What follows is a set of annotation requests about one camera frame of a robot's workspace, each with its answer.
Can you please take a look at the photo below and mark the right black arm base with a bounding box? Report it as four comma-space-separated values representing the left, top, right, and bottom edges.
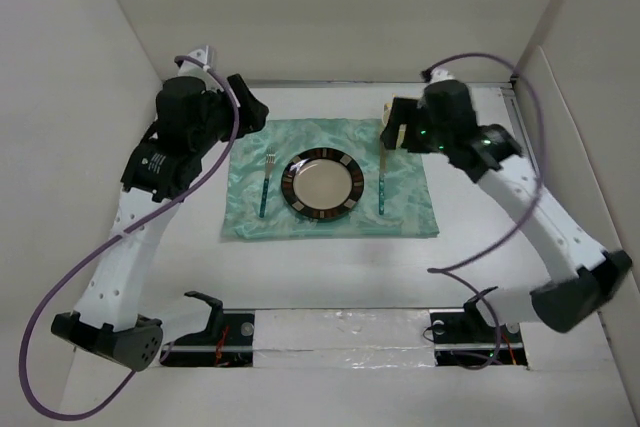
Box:
422, 295, 528, 370

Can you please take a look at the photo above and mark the yellow mug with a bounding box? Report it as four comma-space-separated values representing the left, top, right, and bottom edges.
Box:
381, 103, 392, 127

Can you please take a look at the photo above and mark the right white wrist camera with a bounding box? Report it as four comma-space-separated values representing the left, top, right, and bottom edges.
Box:
421, 67, 456, 85

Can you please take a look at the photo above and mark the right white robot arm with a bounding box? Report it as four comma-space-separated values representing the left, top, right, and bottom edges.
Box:
381, 77, 632, 341

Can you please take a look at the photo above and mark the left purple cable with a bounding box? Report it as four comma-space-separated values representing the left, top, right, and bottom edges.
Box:
18, 64, 246, 422

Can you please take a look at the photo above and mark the knife with green handle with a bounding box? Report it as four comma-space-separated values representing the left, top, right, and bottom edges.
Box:
378, 141, 386, 216

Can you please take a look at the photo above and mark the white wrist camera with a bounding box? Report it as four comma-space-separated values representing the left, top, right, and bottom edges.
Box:
174, 45, 217, 72
421, 67, 456, 85

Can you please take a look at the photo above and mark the green patterned cloth placemat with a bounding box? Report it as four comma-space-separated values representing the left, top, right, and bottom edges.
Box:
222, 118, 439, 241

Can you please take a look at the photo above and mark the dark round plate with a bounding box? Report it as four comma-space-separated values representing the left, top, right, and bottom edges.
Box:
280, 147, 365, 222

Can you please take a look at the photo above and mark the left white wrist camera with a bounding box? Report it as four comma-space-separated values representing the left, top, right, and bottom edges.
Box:
174, 45, 217, 72

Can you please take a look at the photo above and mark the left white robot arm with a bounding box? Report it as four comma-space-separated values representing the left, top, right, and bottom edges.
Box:
51, 74, 269, 372

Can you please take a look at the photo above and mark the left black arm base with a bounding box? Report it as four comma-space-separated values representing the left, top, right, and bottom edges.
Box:
159, 310, 256, 368

